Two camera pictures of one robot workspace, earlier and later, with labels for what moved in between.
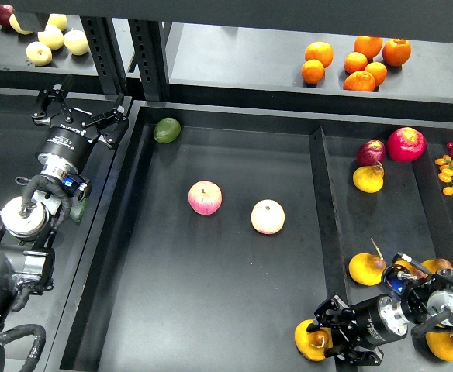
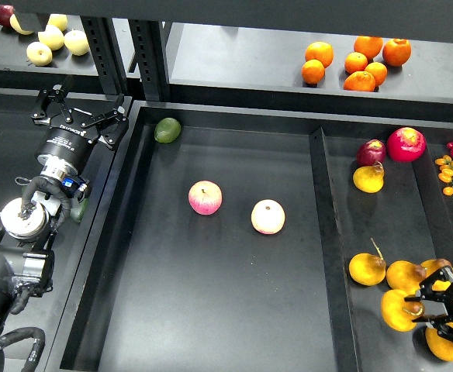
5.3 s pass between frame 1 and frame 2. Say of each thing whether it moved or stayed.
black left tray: stayed
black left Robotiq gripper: stayed
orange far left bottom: stayed
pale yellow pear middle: stayed
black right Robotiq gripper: moved
